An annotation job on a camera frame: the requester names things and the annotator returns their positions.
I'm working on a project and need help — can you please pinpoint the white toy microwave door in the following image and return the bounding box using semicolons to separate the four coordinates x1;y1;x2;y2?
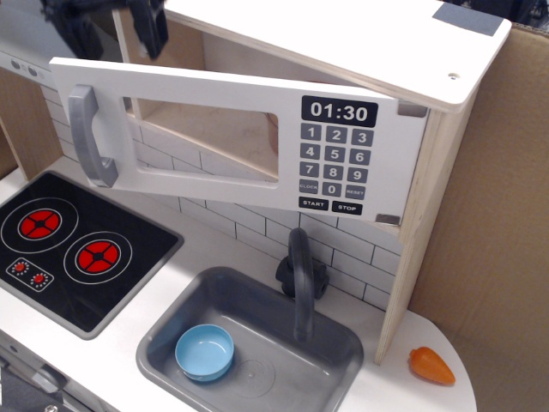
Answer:
50;58;429;225

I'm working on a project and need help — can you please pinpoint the dark grey toy faucet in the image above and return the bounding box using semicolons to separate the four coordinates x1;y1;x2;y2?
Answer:
275;227;329;342

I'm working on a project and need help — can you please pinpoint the white wooden microwave cabinet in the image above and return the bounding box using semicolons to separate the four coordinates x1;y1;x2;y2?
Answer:
112;0;513;367

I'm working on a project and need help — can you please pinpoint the grey microwave door handle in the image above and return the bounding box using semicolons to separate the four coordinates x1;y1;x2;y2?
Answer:
68;85;118;188

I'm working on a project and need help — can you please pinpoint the orange toy carrot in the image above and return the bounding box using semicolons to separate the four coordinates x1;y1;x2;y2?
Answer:
409;347;456;385

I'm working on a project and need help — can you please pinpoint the light blue bowl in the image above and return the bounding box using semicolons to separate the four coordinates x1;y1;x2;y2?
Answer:
174;324;234;382

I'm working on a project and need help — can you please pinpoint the brown cardboard panel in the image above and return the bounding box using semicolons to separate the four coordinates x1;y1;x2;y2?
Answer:
410;25;548;411

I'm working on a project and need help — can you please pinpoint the grey tape patch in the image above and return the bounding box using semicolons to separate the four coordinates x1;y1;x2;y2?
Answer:
432;2;504;36

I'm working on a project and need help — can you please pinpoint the grey range hood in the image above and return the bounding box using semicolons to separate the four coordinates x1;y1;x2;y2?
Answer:
0;0;125;83

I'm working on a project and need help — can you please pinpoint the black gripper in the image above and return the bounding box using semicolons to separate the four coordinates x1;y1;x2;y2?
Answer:
41;0;168;60

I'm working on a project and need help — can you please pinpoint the black toy stovetop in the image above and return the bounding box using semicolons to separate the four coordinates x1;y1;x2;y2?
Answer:
1;172;184;340

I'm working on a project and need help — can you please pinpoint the grey toy sink basin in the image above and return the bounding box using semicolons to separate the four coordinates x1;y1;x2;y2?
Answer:
136;267;363;411

